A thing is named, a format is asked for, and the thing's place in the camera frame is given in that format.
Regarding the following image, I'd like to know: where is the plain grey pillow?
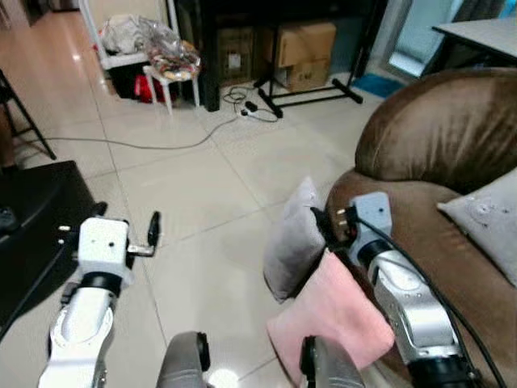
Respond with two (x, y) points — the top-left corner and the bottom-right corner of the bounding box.
(263, 176), (329, 305)

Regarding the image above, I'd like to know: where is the pink pillow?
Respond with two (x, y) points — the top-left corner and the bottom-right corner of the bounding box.
(266, 249), (397, 386)

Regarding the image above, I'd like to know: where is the grey pillow with buttons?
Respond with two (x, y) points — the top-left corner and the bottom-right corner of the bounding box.
(437, 168), (517, 287)

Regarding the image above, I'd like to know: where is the brown suede sofa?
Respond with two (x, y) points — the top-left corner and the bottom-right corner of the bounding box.
(326, 68), (517, 388)

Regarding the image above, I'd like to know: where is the blue floor mat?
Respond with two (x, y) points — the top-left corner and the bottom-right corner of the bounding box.
(352, 73), (406, 100)

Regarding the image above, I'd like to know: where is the grey left robot leg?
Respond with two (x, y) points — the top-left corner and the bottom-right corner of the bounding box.
(155, 331), (213, 388)

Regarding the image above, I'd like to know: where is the grey robot leg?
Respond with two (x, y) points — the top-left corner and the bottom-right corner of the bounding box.
(300, 335), (366, 388)
(155, 331), (213, 388)

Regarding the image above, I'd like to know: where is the white power strip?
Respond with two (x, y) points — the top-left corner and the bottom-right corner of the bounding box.
(239, 106), (280, 123)

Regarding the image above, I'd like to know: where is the grey right robot leg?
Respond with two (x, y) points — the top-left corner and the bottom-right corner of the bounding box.
(300, 335), (366, 388)

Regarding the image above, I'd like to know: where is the red bag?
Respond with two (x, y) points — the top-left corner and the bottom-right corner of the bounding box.
(132, 74), (168, 105)

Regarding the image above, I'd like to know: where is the white stool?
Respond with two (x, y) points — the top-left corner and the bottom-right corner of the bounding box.
(143, 65), (202, 115)

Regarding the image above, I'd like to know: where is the white rack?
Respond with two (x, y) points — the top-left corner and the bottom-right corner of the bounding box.
(78, 0), (180, 75)

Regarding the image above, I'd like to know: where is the light cardboard box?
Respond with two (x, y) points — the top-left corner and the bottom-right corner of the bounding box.
(275, 21), (338, 92)

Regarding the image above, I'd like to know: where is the black metal stand leg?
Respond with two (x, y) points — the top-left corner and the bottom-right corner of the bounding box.
(0, 69), (58, 161)

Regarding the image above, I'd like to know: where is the clear plastic bag with items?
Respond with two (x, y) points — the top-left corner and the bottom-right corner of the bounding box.
(144, 23), (202, 82)

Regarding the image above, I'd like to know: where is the dark cardboard box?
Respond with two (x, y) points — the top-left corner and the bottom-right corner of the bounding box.
(216, 27), (259, 82)

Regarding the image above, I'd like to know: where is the beige clothes pile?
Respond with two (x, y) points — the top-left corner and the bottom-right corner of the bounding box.
(100, 13), (156, 56)

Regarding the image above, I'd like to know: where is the glass door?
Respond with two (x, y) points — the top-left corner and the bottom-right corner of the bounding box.
(386, 0), (517, 78)

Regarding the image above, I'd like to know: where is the grey table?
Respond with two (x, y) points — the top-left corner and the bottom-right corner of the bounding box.
(422, 17), (517, 78)

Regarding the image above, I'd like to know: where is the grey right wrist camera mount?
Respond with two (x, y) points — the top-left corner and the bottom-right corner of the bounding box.
(351, 191), (395, 245)

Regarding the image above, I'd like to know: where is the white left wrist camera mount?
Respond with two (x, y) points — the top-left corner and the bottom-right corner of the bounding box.
(77, 216), (134, 280)

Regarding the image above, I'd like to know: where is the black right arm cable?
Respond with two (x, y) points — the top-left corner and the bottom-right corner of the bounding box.
(355, 212), (486, 388)

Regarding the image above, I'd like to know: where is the coiled black cable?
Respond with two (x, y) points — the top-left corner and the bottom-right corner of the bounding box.
(221, 84), (285, 122)

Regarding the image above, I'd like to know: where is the black desk frame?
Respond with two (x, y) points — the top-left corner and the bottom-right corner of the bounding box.
(173, 0), (390, 120)

